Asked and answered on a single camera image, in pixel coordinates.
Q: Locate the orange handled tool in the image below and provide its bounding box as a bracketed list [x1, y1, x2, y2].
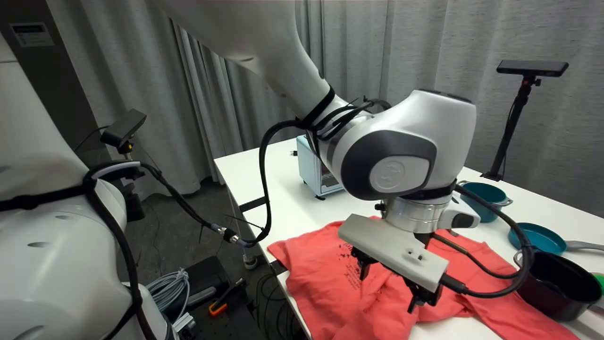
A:
[207, 277, 245, 317]

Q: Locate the black toy saucepan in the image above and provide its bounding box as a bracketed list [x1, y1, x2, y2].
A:
[516, 251, 601, 321]

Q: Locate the grey coiled cable bundle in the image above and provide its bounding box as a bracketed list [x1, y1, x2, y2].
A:
[144, 268, 195, 336]

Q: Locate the black camera on stand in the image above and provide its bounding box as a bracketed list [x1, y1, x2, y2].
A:
[496, 60, 567, 77]

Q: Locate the light blue toaster oven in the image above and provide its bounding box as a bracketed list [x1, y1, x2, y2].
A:
[295, 134, 343, 200]

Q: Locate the teal pot lid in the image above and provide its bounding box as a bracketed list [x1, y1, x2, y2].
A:
[518, 222, 565, 255]

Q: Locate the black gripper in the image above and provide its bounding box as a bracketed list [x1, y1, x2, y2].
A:
[348, 232, 448, 315]

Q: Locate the teal toy pot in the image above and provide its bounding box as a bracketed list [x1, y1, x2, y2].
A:
[460, 181, 511, 222]

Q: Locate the orange sweatshirt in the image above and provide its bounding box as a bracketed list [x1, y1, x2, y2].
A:
[267, 221, 577, 340]

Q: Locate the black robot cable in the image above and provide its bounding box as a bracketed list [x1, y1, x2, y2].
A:
[241, 92, 535, 300]

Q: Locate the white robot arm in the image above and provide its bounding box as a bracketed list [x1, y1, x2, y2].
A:
[0, 0, 475, 340]

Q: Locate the black camera stand pole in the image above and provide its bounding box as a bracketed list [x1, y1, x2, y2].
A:
[480, 75, 541, 181]

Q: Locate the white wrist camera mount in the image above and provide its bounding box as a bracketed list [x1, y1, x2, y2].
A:
[337, 213, 446, 292]

